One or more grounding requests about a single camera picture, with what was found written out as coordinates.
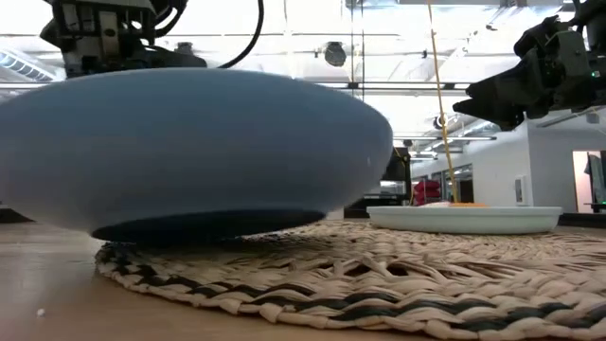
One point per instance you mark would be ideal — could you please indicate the dark blue shallow bowl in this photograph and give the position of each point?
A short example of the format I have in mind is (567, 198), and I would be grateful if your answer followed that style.
(189, 151)

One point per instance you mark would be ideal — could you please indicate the red stacked seats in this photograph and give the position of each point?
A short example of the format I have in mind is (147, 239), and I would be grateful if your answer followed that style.
(428, 189)

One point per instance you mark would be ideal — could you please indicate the long ceiling light strip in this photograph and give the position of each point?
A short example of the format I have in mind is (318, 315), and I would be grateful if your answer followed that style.
(402, 85)

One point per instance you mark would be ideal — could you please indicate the silver ventilation duct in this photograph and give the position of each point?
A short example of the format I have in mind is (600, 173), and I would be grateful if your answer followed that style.
(483, 129)

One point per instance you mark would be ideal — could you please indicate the pale blue plate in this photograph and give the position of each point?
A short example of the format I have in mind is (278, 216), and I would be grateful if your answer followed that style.
(464, 220)

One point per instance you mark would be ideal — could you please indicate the dark hanging garment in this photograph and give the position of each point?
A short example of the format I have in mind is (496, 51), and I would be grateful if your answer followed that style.
(597, 177)

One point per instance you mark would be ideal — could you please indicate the white ceiling air duct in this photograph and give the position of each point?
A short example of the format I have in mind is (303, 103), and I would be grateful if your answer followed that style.
(23, 64)

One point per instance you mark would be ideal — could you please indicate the round woven straw mat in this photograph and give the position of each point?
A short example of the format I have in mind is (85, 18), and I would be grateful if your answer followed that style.
(379, 284)

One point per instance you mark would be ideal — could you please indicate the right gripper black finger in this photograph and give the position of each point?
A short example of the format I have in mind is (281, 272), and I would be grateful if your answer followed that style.
(502, 113)
(502, 87)

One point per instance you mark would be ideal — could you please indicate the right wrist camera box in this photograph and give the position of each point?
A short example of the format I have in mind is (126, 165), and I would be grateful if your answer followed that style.
(535, 35)

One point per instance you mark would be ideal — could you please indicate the small round ceiling fixture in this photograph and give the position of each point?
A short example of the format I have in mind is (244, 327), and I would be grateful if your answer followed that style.
(440, 121)

